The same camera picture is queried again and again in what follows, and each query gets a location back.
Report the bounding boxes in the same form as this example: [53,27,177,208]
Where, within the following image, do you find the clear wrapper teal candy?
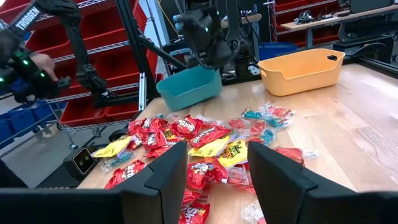
[241,107,264,121]
[266,117,292,130]
[259,129,277,146]
[100,149,137,174]

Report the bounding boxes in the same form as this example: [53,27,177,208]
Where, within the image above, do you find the red Skittles bag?
[104,159,146,190]
[141,117,169,134]
[189,125,231,149]
[174,114,203,138]
[128,119,147,136]
[127,135,143,151]
[142,130,169,150]
[178,200,211,224]
[182,189,203,205]
[186,157,229,190]
[144,144,175,159]

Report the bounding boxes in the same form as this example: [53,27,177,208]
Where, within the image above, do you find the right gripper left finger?
[0,141,188,224]

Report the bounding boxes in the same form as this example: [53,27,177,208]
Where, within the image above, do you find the blue storage bin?
[30,100,65,125]
[6,107,38,136]
[259,42,299,62]

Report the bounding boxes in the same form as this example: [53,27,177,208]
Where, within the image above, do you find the wooden workbench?
[280,4,398,49]

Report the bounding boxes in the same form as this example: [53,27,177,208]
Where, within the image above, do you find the yellow plastic basket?
[257,48,346,97]

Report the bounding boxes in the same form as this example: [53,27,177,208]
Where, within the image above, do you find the yellow candy bag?
[92,136,134,159]
[188,136,231,158]
[163,127,180,141]

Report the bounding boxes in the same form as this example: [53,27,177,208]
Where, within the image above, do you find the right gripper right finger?
[247,141,398,224]

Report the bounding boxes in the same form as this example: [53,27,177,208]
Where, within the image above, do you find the red storage bin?
[58,96,108,128]
[104,102,140,121]
[90,46,149,91]
[24,18,75,60]
[79,0,149,44]
[0,0,32,23]

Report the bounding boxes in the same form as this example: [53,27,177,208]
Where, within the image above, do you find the yellow Sour Patch bag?
[217,139,249,169]

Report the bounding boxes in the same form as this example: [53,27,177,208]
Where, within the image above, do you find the black table-level camera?
[62,146,96,179]

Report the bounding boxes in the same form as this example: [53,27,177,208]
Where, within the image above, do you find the person's hand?
[30,52,59,82]

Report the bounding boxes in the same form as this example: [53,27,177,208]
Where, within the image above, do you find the teal plastic basket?
[156,65,223,112]

